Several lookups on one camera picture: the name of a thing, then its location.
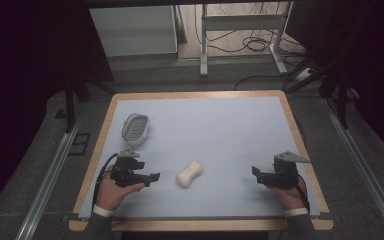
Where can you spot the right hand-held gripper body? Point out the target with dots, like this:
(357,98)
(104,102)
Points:
(281,173)

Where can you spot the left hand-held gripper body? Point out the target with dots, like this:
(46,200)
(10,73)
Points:
(124,171)

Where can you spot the white soap bar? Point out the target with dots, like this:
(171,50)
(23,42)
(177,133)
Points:
(189,174)

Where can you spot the white soap dish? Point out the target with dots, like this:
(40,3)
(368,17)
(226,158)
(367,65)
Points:
(135,128)

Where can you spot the person's right hand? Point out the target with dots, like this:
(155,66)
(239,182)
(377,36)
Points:
(290,196)

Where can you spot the person's left hand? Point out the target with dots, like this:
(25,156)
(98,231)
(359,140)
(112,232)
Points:
(112,194)

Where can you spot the light blue table mat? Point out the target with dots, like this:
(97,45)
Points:
(213,140)

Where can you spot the black stand leg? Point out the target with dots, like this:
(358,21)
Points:
(69,106)

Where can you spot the black tripod stand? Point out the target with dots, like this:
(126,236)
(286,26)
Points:
(333,73)

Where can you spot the white cabinet panel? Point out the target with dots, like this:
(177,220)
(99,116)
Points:
(135,30)

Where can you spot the aluminium rail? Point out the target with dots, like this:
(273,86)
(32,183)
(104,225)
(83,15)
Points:
(48,181)
(363,165)

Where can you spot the white metal desk frame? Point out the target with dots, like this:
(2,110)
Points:
(243,25)

